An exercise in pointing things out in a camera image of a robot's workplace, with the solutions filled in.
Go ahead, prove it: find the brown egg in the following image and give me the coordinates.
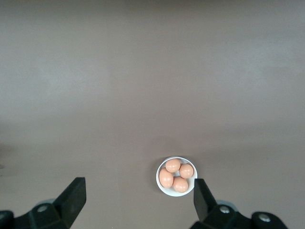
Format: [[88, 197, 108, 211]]
[[165, 158, 182, 173], [173, 176, 189, 193], [159, 167, 174, 188], [179, 164, 194, 179]]

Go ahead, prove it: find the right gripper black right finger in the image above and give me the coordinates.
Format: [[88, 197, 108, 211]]
[[190, 178, 289, 229]]

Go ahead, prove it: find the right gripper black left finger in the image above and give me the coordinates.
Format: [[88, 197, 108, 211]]
[[0, 177, 86, 229]]

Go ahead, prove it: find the white round bowl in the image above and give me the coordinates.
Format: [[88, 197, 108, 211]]
[[156, 156, 198, 198]]

